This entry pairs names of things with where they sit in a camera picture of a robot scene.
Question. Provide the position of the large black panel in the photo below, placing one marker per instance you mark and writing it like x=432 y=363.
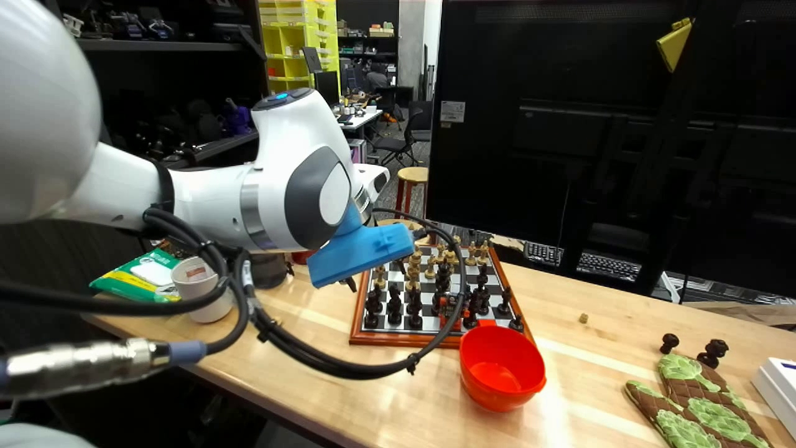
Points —
x=580 y=124

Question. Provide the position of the black office chair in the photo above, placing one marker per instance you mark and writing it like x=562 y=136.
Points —
x=401 y=137

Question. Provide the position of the black keyboard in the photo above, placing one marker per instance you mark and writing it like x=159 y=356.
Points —
x=610 y=267

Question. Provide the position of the brown green terrain mat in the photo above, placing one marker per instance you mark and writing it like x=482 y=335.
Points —
x=697 y=406

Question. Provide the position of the orange plastic bowl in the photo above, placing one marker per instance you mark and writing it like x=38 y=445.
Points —
x=501 y=368

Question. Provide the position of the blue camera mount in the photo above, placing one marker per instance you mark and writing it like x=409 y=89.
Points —
x=361 y=252

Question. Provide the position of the wooden stool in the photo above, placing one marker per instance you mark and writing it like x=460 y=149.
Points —
x=410 y=184

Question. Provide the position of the grey sticker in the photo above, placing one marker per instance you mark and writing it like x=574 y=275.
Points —
x=452 y=113

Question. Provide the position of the yellow triangle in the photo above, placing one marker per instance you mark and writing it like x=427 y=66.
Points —
x=675 y=42

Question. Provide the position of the white box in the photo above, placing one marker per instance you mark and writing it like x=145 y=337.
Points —
x=777 y=389

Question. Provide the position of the white desk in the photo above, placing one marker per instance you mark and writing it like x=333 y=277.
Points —
x=359 y=118

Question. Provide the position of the black chess piece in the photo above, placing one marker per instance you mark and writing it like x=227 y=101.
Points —
x=441 y=280
x=712 y=352
x=503 y=307
x=394 y=307
x=373 y=307
x=514 y=323
x=670 y=341
x=482 y=296
x=414 y=310

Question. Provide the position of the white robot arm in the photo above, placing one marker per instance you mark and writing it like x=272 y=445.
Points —
x=281 y=149

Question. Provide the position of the wooden framed chessboard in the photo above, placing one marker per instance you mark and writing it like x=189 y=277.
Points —
x=388 y=337

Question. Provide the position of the dark grey cup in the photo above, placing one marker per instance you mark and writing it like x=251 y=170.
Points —
x=266 y=271

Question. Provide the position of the yellow shelf unit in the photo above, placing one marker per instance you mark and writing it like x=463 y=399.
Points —
x=299 y=41

